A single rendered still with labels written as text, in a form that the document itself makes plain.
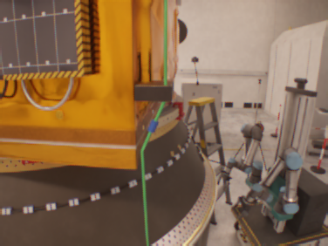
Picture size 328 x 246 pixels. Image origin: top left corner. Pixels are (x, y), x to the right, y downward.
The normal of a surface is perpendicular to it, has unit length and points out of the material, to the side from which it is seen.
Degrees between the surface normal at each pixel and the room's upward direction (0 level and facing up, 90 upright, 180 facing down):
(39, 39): 90
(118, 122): 92
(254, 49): 90
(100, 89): 87
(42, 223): 62
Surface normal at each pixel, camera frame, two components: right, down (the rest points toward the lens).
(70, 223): 0.38, -0.22
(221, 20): -0.07, 0.29
